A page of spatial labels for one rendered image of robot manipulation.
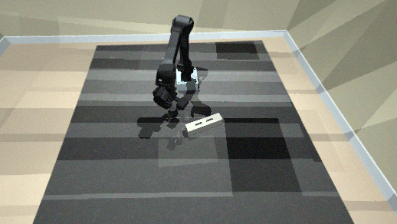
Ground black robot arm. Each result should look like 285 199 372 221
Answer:
153 15 194 109

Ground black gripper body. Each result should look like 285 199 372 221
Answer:
153 86 189 110

